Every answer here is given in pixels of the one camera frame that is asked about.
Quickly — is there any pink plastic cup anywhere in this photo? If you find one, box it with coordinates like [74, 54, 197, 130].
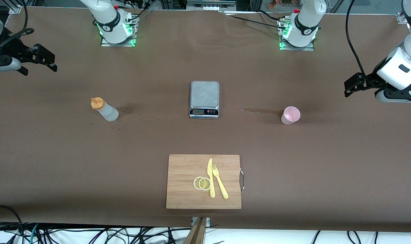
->
[281, 106, 301, 125]

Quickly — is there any translucent sauce bottle orange cap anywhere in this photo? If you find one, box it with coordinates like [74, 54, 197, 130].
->
[91, 97, 119, 122]

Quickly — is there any brown paper table cover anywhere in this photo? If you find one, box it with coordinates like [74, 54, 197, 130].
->
[0, 7, 411, 233]

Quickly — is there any silver digital kitchen scale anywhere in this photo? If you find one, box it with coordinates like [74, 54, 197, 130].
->
[189, 81, 220, 119]

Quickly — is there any white power strip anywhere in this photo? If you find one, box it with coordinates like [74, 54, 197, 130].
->
[187, 0, 236, 11]

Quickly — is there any yellow plastic fork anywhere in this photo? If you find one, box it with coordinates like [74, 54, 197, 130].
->
[212, 164, 229, 200]

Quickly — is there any yellow plastic knife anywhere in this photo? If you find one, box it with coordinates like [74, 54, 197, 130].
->
[207, 158, 215, 198]

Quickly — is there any wooden cutting board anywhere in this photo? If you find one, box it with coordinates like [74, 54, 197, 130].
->
[166, 154, 245, 209]

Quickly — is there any wooden strip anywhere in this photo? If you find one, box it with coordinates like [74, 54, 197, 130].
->
[183, 217, 208, 244]

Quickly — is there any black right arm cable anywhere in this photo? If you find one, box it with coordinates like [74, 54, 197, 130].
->
[2, 0, 35, 39]

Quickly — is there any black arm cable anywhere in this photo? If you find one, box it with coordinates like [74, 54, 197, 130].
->
[345, 0, 367, 77]
[2, 0, 35, 39]

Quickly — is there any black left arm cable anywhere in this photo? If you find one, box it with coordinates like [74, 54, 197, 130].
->
[345, 0, 367, 77]

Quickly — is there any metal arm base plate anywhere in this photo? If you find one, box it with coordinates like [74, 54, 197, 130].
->
[101, 14, 137, 47]
[279, 17, 315, 51]

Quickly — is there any black base cable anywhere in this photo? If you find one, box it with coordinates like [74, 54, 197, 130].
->
[222, 13, 289, 31]
[258, 9, 285, 22]
[126, 0, 152, 26]

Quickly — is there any teal floor cable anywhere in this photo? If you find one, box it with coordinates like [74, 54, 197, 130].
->
[21, 223, 40, 244]

